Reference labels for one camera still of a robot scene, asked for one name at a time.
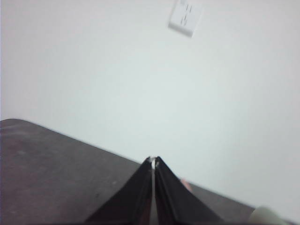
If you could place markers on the pink round plate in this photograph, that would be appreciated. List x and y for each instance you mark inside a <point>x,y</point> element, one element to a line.
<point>186,184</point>

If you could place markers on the pale green round plate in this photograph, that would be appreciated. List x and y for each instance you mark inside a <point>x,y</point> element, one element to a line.
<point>267,215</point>

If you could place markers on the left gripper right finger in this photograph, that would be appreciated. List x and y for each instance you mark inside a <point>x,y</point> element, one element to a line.
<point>178,204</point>

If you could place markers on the white wall socket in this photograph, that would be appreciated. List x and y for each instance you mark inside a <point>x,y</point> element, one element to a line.
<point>185,16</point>

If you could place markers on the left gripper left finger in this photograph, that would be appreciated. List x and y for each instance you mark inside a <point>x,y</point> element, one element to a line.
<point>131,201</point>

